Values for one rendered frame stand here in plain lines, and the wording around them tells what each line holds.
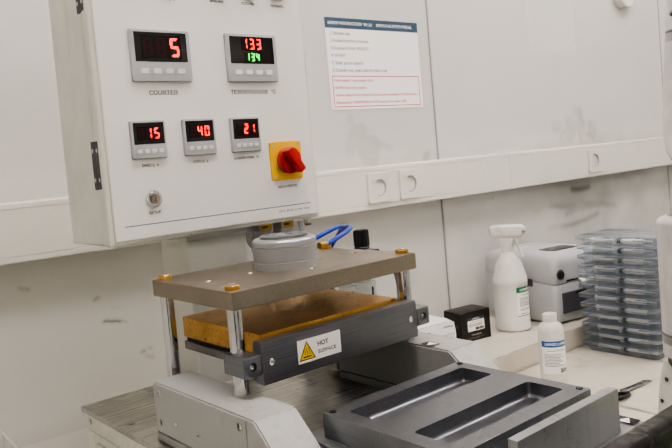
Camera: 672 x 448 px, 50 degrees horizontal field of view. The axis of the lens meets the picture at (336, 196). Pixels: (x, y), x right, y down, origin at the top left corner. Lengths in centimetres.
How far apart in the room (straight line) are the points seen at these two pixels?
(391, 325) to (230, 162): 32
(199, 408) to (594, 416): 39
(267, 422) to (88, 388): 73
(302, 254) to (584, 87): 170
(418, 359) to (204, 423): 28
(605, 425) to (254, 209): 55
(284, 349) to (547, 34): 170
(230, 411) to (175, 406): 11
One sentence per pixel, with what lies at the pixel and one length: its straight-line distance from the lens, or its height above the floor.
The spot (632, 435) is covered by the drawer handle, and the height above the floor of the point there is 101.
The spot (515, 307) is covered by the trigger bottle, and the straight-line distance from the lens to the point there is 175.
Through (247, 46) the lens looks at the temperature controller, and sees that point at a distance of 103.
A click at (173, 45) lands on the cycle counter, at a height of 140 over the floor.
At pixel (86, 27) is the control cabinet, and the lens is 94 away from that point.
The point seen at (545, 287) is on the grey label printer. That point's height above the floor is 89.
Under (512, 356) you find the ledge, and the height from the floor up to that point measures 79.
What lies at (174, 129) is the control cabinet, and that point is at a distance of 96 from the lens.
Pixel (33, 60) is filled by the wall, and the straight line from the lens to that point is 136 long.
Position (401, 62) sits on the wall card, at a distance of 182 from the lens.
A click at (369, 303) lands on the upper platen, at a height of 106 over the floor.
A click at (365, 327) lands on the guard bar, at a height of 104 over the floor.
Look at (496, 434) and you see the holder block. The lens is 65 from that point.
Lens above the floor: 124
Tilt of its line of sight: 3 degrees down
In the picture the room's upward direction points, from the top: 5 degrees counter-clockwise
